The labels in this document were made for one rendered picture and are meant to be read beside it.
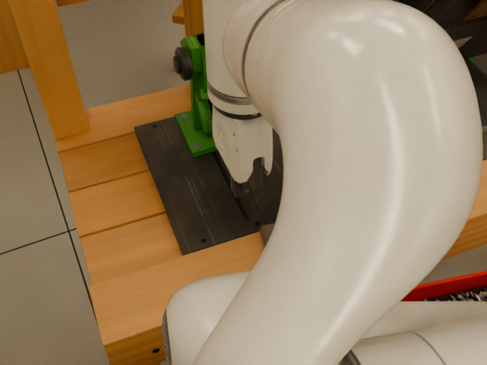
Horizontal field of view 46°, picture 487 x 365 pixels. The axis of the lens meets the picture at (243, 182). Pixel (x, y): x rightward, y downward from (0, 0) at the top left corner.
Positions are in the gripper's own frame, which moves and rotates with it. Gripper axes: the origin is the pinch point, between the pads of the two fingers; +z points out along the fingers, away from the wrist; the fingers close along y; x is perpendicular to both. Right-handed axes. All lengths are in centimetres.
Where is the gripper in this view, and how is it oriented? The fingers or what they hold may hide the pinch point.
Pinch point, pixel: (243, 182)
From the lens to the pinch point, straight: 79.0
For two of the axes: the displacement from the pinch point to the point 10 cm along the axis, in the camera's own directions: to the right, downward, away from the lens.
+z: 0.0, 6.7, 7.5
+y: 3.7, 6.9, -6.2
